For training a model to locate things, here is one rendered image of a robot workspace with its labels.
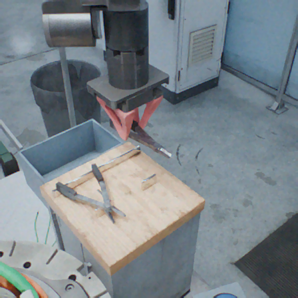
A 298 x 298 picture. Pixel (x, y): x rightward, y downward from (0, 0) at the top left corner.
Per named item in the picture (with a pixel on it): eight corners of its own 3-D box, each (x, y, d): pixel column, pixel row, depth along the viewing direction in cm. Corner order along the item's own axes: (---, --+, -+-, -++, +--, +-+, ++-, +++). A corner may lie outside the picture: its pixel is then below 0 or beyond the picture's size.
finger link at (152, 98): (101, 133, 58) (94, 81, 52) (136, 116, 61) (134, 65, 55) (128, 154, 54) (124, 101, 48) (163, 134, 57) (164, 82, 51)
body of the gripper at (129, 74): (86, 94, 52) (80, 44, 47) (142, 70, 57) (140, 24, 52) (114, 114, 48) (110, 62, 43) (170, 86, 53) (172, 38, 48)
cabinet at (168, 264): (65, 279, 79) (42, 196, 62) (132, 234, 88) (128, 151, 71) (119, 352, 67) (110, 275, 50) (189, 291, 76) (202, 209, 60)
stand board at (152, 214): (41, 195, 62) (38, 185, 61) (129, 149, 72) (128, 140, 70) (110, 277, 50) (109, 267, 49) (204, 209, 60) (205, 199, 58)
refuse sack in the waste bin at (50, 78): (30, 124, 221) (17, 72, 199) (85, 102, 240) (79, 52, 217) (59, 156, 198) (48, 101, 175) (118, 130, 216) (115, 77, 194)
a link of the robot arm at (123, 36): (148, 3, 41) (148, -12, 46) (88, 4, 41) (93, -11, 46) (149, 58, 46) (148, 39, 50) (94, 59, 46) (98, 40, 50)
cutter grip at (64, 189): (56, 190, 58) (54, 183, 57) (60, 187, 58) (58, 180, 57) (74, 201, 56) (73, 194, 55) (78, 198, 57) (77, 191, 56)
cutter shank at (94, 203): (74, 199, 56) (74, 196, 55) (77, 195, 56) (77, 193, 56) (108, 211, 54) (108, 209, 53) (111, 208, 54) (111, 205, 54)
